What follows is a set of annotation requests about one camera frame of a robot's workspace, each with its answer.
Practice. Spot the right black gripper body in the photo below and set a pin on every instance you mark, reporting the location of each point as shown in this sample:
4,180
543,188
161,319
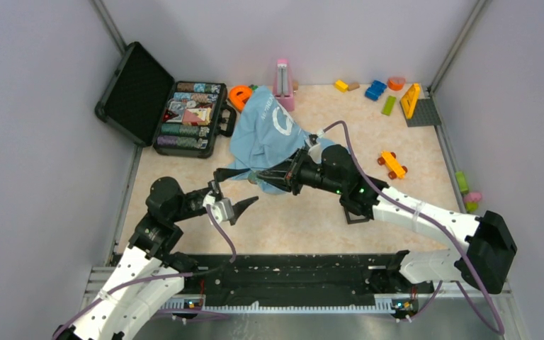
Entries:
300,156

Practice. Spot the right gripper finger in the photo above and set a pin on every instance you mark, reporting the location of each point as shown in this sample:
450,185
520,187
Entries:
274,180
284,170

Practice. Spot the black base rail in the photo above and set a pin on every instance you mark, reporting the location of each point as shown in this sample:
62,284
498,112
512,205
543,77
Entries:
313,280

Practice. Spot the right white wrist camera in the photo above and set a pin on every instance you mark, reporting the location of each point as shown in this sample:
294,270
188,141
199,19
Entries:
314,148

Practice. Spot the orange toy car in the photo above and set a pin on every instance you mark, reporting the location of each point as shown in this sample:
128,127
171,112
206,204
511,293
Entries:
395,169

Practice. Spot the yellow small toy brick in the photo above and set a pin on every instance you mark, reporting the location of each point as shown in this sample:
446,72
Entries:
341,86

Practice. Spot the orange letter e toy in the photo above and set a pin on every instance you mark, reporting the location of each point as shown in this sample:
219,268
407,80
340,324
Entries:
239,96

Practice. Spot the blue toy brick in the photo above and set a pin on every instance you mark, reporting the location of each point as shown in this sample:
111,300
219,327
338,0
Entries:
375,90

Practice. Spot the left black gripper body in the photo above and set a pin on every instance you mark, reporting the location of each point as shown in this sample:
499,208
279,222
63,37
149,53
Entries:
214,187

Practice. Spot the light blue t-shirt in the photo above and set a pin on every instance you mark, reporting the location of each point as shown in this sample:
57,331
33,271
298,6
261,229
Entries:
266,135

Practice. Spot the green toy brick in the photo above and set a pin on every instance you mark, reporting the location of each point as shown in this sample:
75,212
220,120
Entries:
389,105

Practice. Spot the yellow triangular toy block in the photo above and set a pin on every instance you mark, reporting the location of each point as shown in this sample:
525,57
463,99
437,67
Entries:
409,100

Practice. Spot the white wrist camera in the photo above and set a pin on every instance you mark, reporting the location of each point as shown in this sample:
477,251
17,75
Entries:
219,210
314,148

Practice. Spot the brown small block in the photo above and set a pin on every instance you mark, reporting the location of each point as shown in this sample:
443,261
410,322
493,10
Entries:
353,86

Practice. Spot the grey building baseplate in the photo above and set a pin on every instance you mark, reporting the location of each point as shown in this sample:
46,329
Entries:
425,114

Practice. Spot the green pink toy pieces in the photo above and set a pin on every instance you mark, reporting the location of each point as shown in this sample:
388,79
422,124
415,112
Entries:
471,199

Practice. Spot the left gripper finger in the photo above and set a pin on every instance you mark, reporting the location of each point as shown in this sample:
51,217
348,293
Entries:
240,207
222,174

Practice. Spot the pink metronome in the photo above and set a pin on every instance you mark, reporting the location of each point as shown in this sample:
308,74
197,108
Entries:
283,86

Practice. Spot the black poker chip case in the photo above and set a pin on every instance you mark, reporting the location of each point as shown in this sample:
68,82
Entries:
152,109

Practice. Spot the black square frame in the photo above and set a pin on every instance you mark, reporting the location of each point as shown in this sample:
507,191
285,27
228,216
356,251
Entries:
352,218

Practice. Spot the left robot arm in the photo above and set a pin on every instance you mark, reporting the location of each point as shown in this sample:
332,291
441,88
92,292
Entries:
149,273

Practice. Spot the orange small cup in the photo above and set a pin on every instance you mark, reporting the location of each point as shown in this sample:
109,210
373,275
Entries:
396,83

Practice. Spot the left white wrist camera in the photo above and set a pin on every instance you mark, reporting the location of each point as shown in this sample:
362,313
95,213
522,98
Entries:
219,210

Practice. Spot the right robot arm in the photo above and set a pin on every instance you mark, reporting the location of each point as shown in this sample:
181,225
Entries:
479,249

